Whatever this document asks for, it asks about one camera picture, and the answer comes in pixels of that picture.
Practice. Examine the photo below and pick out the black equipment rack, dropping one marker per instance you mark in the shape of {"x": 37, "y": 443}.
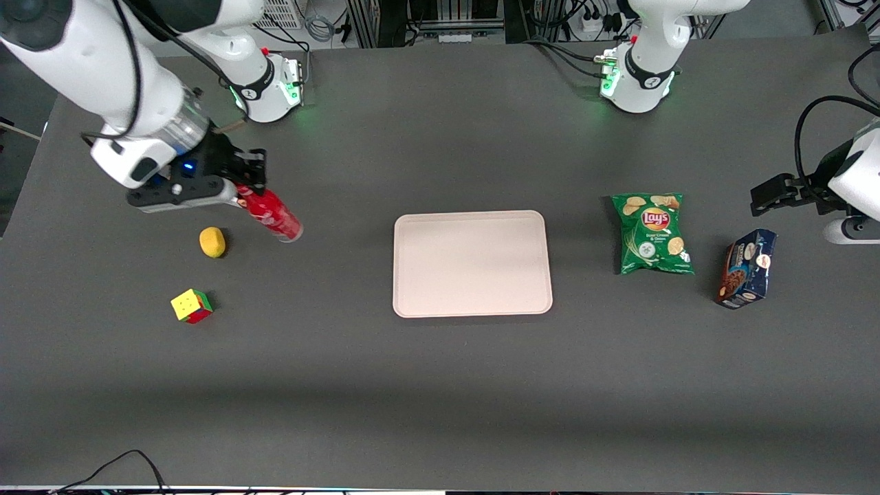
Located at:
{"x": 392, "y": 20}

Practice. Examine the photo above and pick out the blue chocolate cookie box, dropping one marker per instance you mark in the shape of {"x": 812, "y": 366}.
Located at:
{"x": 749, "y": 271}

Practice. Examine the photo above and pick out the white plastic tray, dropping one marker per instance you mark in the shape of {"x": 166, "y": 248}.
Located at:
{"x": 481, "y": 265}

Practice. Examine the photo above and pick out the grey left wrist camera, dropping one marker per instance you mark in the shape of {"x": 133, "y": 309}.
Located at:
{"x": 856, "y": 232}

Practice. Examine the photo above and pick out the red coke bottle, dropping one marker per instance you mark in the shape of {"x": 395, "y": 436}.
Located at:
{"x": 275, "y": 216}

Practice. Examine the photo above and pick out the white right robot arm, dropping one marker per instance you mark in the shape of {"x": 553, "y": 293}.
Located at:
{"x": 82, "y": 62}

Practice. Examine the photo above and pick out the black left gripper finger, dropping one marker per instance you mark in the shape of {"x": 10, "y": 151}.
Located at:
{"x": 806, "y": 192}
{"x": 768, "y": 196}

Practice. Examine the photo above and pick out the white power strip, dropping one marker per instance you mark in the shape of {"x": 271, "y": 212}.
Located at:
{"x": 591, "y": 24}

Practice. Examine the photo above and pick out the white perforated box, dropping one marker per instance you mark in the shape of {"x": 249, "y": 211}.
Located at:
{"x": 282, "y": 12}

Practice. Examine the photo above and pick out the aluminium frame profile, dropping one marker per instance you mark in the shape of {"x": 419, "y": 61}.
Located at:
{"x": 832, "y": 12}

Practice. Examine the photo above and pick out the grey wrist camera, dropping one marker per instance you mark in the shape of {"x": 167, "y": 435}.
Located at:
{"x": 179, "y": 196}
{"x": 856, "y": 232}

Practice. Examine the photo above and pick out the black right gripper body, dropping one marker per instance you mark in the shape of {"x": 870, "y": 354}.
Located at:
{"x": 218, "y": 157}

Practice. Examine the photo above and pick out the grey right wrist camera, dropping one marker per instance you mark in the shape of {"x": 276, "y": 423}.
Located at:
{"x": 179, "y": 196}

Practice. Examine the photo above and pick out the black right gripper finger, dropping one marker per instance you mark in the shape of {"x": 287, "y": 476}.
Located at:
{"x": 251, "y": 182}
{"x": 253, "y": 161}

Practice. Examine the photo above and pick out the colourful Rubik's cube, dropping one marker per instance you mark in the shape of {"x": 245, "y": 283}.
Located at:
{"x": 191, "y": 306}

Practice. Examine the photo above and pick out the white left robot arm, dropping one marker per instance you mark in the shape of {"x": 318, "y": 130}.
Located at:
{"x": 643, "y": 82}

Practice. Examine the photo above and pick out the green Lay's chips bag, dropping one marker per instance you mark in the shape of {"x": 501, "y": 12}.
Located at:
{"x": 653, "y": 234}

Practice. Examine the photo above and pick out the yellow lemon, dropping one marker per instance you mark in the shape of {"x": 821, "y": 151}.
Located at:
{"x": 212, "y": 242}

